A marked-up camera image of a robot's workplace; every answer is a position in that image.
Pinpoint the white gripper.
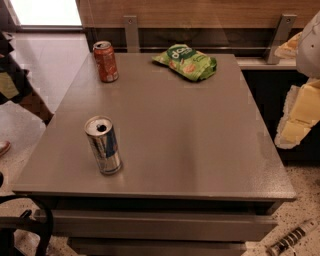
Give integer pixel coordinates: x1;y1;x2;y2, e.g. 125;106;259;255
274;11;320;149

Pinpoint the green rice chip bag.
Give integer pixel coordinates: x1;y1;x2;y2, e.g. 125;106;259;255
153;44;217;82

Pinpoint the orange soda can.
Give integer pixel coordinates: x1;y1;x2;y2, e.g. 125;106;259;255
93;41;119;83

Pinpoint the silver blue redbull can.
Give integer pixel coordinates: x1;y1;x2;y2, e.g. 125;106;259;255
84;116;122;174

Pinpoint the striped tool on floor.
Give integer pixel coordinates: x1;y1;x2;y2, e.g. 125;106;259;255
267;219;319;256

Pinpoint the grey table drawer cabinet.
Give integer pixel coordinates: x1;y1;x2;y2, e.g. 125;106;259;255
50;203;276;256

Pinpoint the person in dark clothes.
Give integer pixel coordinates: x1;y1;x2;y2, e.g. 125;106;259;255
0;32;53;125

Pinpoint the person's shoe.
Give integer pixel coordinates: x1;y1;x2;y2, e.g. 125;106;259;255
0;141;11;157

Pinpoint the right metal bracket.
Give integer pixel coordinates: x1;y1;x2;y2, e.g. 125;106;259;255
264;14;297;65

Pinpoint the metal bracket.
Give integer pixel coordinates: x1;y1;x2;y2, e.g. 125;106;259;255
264;14;297;65
123;15;140;53

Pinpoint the left metal bracket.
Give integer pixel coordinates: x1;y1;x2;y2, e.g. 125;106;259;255
123;15;140;53

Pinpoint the black chair frame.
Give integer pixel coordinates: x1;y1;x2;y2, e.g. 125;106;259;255
0;194;53;256

